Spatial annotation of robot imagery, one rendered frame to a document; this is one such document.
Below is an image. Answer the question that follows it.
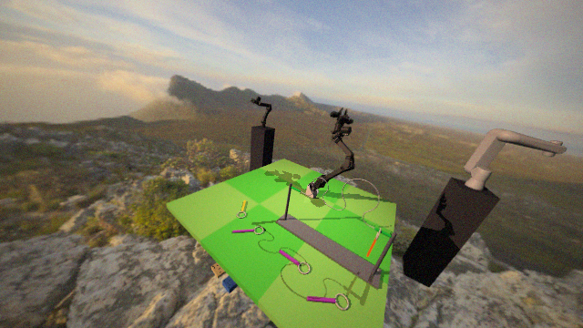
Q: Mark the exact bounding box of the small blue block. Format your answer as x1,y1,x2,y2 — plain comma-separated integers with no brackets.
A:
222,276,238,293

